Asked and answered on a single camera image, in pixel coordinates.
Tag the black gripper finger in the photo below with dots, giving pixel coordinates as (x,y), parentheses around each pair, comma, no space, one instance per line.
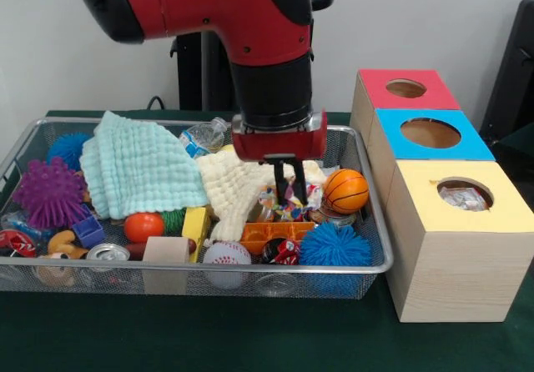
(300,184)
(280,184)

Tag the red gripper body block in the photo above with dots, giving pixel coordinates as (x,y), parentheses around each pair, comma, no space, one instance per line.
(250,147)

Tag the polka-dot paper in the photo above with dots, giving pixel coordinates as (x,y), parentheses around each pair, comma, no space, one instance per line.
(267,197)
(463,199)

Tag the wooden three-hole sorting box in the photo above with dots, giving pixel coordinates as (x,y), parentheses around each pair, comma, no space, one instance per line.
(450,272)

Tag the silver mesh bin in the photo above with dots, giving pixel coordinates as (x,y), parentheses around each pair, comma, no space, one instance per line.
(104,286)

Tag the orange toy basketball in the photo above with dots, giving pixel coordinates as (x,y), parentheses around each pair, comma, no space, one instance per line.
(346,190)

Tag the cream cloth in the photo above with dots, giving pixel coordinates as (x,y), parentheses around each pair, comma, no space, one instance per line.
(229,188)

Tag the blue fuzzy ball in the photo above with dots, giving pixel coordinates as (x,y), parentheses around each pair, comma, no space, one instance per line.
(67,149)
(336,244)

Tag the white toy baseball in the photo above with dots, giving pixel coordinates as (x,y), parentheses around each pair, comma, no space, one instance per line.
(227,253)

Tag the mint green cloth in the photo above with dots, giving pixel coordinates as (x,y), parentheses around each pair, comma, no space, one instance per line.
(133,167)

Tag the plain wooden block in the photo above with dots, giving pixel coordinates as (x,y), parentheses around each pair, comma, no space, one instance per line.
(164,250)

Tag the orange-red ball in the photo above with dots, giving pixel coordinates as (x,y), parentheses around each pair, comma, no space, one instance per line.
(144,227)

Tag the dark green tablecloth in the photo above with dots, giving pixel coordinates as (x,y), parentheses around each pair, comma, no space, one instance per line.
(250,338)

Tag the purple spiky ball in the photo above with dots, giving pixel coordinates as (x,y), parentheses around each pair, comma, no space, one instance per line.
(50,192)

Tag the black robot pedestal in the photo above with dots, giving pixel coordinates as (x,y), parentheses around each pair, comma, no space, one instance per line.
(189,76)

